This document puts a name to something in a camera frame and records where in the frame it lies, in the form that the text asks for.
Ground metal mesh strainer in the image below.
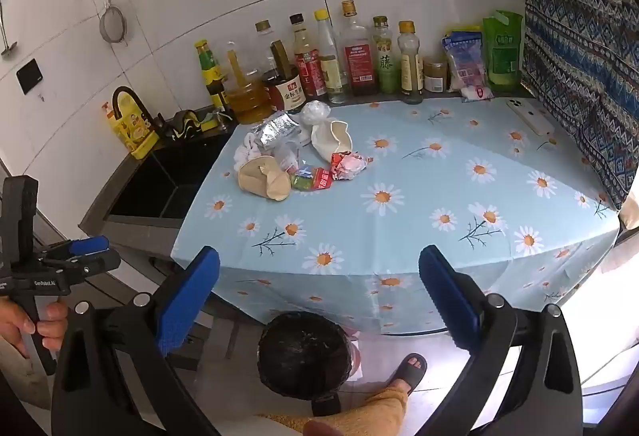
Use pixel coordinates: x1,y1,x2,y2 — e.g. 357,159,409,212
91,0,128,44

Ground blue daisy print tablecloth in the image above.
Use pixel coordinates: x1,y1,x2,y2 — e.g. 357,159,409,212
171,96,622,337

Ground yellow dish soap bottle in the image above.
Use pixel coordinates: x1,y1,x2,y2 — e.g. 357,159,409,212
102,102,155,160

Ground hanging metal utensil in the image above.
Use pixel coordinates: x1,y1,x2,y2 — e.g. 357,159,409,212
0,1,21,60

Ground black faucet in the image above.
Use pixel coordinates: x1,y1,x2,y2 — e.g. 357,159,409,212
112,86,161,142

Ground crumpled white plastic bag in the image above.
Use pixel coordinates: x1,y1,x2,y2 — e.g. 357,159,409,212
301,100,331,126

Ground black sink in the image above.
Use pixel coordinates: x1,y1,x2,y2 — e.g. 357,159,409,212
102,131,235,222

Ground black trash bin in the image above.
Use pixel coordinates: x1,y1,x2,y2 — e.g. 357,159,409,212
257,311,355,417

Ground clear plastic wrapper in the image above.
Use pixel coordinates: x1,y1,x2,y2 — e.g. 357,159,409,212
272,141,305,174

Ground silver foil packet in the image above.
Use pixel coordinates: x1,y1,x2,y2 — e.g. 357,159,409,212
250,111,300,152

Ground small black wall socket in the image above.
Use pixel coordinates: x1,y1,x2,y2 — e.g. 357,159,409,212
16,59,42,94

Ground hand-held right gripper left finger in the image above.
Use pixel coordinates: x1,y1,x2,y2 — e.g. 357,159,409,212
51,245,223,436

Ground gold cap red label bottle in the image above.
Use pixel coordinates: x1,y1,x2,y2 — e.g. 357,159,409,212
339,0,377,97

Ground small glass jar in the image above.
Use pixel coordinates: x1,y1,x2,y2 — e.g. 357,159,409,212
423,58,448,93

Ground blue patterned curtain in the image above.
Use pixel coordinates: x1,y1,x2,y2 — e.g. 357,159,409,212
514,0,639,212

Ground white phone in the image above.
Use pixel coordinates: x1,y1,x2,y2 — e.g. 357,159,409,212
506,99,555,136

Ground small white red packet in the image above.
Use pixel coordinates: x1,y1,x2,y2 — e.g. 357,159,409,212
462,86,495,103

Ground blue white plastic bag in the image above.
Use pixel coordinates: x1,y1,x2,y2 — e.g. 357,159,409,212
442,31,487,92

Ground yellow cap pale label bottle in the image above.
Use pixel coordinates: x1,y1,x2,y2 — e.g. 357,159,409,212
398,20,425,104

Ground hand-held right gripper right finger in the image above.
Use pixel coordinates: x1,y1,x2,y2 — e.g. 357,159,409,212
418,243,585,436

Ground crushed beige paper cup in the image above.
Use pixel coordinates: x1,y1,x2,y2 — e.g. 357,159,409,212
237,156,292,202

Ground white tissue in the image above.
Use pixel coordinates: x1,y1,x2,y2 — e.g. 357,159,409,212
234,139,265,167

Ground person's left hand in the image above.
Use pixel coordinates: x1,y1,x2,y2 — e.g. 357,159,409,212
0,299,69,359

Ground large cooking oil bottle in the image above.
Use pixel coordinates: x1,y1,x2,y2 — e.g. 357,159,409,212
222,41,273,124

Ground grey slipper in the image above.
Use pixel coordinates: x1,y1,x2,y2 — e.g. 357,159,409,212
387,352,429,396

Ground black cap red label bottle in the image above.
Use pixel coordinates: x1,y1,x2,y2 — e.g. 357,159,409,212
290,14,323,100

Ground green bottle gold cap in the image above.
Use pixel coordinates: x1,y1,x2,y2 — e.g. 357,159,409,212
372,15,400,94

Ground red white snack wrapper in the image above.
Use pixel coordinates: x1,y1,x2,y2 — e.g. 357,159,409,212
329,151,373,181

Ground clear bottle dark cap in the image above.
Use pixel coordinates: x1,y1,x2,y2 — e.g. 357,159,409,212
254,20,280,77

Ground green refill pouch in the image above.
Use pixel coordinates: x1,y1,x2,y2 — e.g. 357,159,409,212
482,10,523,92

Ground grey kitchen cabinet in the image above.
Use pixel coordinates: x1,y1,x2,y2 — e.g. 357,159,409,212
75,196,260,372

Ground yellow cap clear bottle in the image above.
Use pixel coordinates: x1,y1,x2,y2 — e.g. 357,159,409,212
314,9,350,104

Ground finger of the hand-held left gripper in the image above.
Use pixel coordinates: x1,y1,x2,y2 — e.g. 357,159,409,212
45,249,122,283
35,236,111,263

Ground black yellow striped cloth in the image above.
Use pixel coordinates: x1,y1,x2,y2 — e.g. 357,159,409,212
167,109,220,140

